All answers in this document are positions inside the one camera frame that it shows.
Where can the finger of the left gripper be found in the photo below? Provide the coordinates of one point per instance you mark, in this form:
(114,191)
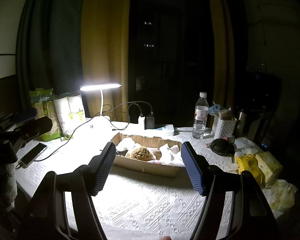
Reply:
(32,129)
(25,114)

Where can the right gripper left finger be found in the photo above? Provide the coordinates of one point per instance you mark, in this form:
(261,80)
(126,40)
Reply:
(100,166)

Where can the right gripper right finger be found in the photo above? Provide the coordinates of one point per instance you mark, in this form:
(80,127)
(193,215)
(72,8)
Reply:
(197,168)

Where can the white towel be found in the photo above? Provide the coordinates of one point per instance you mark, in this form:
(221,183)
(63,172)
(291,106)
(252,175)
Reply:
(171,155)

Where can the bubble wrap piece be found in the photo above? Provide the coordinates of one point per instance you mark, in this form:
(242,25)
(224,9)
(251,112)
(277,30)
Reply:
(125,144)

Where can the brown fuzzy plush toy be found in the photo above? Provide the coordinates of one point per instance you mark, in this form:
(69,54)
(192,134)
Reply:
(142,154)

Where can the green paper cup sleeve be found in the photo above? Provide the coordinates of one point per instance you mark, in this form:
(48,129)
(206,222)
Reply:
(42,101)

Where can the black smartphone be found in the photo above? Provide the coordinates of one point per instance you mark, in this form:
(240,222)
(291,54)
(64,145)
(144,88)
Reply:
(32,155)

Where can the white paper cup sleeve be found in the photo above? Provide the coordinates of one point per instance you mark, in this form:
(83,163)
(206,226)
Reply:
(70,112)

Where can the open cardboard box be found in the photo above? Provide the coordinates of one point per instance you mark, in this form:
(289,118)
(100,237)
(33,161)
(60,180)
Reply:
(153,144)

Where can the clear water bottle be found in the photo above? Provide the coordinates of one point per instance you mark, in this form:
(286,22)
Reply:
(200,116)

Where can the white perforated basket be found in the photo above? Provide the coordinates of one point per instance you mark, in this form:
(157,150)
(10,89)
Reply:
(223,128)

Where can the yellow snack packet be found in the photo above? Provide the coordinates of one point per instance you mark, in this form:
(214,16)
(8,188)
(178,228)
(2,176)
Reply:
(249,163)

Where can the white blue flat box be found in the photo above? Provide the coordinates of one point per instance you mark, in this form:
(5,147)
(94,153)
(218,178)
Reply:
(166,130)

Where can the white embossed tablecloth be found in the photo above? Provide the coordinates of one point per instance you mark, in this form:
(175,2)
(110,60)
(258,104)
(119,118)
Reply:
(133,204)

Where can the white charger plug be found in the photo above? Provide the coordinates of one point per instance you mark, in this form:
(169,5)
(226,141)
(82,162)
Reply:
(141,123)

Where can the black power adapter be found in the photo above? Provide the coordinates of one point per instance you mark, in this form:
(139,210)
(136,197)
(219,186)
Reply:
(150,121)

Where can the white desk lamp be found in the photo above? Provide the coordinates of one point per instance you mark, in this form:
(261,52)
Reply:
(100,123)

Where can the pale yellow tissue pack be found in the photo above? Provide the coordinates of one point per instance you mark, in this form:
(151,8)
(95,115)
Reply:
(268,165)

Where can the crumpled yellowish plastic bag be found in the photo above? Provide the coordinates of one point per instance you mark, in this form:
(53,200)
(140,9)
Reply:
(282,196)

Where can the yellow curtain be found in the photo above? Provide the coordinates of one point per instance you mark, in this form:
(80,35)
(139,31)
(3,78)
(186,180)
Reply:
(104,52)

